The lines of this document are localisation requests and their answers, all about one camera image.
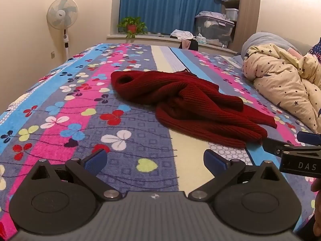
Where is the clear plastic storage bin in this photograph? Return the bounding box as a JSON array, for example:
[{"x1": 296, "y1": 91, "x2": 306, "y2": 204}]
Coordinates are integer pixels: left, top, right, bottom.
[{"x1": 195, "y1": 11, "x2": 236, "y2": 49}]

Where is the potted green plant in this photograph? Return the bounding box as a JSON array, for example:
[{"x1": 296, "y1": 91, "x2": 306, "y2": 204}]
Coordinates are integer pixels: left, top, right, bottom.
[{"x1": 117, "y1": 17, "x2": 148, "y2": 39}]

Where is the small clear storage box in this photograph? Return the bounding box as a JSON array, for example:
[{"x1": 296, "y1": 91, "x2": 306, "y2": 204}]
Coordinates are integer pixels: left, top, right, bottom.
[{"x1": 225, "y1": 8, "x2": 239, "y2": 22}]

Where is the blue curtain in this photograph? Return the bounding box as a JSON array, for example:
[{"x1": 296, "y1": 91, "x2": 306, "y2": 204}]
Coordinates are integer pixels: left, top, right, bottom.
[{"x1": 119, "y1": 0, "x2": 225, "y2": 35}]

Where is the wooden shelf unit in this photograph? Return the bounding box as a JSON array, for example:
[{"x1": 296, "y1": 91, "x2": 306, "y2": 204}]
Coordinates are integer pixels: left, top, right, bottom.
[{"x1": 221, "y1": 0, "x2": 262, "y2": 53}]

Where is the cream star-print duvet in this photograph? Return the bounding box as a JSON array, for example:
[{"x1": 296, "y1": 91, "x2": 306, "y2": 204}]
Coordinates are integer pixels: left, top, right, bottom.
[{"x1": 242, "y1": 43, "x2": 321, "y2": 134}]

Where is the dark red knit sweater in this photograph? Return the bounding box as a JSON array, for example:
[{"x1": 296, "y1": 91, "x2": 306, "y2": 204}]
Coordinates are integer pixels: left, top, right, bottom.
[{"x1": 111, "y1": 68, "x2": 277, "y2": 148}]

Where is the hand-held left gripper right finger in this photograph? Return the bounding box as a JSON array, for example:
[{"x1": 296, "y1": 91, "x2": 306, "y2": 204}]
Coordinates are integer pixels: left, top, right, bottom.
[{"x1": 189, "y1": 149, "x2": 280, "y2": 202}]

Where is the grey pillow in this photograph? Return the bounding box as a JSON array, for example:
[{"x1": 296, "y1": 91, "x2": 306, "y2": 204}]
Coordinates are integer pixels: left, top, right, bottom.
[{"x1": 241, "y1": 32, "x2": 305, "y2": 61}]

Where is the person's right hand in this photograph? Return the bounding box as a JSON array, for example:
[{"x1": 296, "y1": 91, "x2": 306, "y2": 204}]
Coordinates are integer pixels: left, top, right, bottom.
[{"x1": 310, "y1": 181, "x2": 321, "y2": 234}]

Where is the white windowsill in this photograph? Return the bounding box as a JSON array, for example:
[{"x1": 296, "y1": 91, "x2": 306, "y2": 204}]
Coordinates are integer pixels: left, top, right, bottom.
[{"x1": 107, "y1": 33, "x2": 236, "y2": 53}]

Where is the floral striped bedspread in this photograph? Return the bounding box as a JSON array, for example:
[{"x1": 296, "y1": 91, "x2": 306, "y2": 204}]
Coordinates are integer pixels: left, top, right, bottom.
[{"x1": 0, "y1": 43, "x2": 321, "y2": 234}]

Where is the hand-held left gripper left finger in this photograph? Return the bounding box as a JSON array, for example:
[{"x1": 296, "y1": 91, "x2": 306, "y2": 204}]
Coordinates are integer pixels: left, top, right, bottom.
[{"x1": 25, "y1": 149, "x2": 123, "y2": 202}]

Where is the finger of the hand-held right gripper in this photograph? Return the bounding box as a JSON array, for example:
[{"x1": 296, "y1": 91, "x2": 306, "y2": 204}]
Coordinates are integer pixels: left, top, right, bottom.
[
  {"x1": 297, "y1": 131, "x2": 321, "y2": 146},
  {"x1": 262, "y1": 136, "x2": 321, "y2": 158}
]

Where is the white standing fan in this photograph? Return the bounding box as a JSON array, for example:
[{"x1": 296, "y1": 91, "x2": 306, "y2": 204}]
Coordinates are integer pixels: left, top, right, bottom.
[{"x1": 47, "y1": 0, "x2": 78, "y2": 59}]

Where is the pile of light clothes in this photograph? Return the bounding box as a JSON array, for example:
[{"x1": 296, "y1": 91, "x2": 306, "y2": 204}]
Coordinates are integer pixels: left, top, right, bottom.
[{"x1": 171, "y1": 29, "x2": 195, "y2": 41}]

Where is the navy printed pillow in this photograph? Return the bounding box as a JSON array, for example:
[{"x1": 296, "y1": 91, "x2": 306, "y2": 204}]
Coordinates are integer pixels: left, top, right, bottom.
[{"x1": 308, "y1": 37, "x2": 321, "y2": 64}]

